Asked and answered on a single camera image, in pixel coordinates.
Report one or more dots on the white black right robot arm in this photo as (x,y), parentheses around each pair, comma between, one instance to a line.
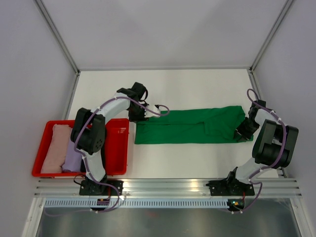
(273,148)

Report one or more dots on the green t shirt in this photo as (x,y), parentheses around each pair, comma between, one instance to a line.
(197,126)

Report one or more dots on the aluminium frame post right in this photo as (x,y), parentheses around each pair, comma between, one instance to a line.
(272,32)

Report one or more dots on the red plastic bin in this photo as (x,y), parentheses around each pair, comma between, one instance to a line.
(116,148)

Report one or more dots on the aluminium frame post left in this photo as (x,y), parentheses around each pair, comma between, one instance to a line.
(56,34)

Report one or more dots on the lavender rolled t shirt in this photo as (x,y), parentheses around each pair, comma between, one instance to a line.
(73,159)

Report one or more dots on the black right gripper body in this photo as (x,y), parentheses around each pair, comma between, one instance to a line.
(248,128)

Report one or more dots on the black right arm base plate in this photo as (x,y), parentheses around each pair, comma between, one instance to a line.
(219,188)

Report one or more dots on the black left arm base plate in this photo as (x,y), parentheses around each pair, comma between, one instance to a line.
(112,188)

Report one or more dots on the aluminium frame post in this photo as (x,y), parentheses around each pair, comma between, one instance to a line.
(56,34)
(272,32)

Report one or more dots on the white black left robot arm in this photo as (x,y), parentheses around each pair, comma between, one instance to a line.
(89,134)

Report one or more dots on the pink rolled t shirt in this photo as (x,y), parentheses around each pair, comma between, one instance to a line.
(57,150)

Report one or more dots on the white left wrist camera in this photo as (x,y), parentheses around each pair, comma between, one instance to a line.
(152,111)

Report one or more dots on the white slotted cable duct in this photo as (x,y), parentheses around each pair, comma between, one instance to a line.
(137,203)

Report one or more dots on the aluminium mounting rail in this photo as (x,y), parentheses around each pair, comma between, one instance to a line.
(167,188)

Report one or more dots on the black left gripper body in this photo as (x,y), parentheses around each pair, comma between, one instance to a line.
(137,114)

